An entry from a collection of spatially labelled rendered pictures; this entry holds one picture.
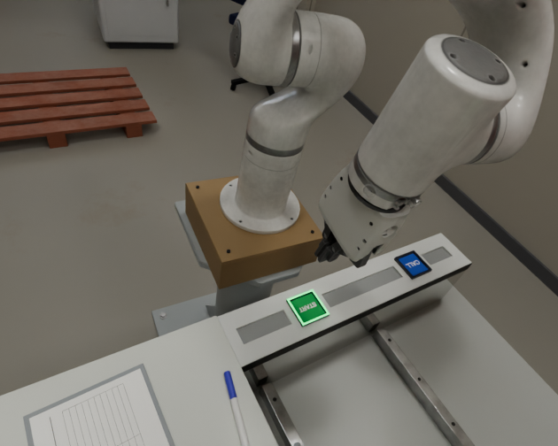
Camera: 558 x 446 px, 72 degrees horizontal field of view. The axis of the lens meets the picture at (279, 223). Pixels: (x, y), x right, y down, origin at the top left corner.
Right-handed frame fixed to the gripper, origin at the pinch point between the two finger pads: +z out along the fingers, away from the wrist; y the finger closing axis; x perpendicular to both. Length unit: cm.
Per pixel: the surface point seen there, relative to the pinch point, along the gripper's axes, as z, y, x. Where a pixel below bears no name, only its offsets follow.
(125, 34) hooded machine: 165, 302, -43
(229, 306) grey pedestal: 58, 14, 0
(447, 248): 15.1, -3.1, -37.6
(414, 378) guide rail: 22.3, -22.1, -17.1
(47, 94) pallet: 152, 221, 28
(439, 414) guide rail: 21.0, -29.0, -17.0
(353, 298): 14.7, -5.3, -9.2
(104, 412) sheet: 13.6, -6.3, 33.7
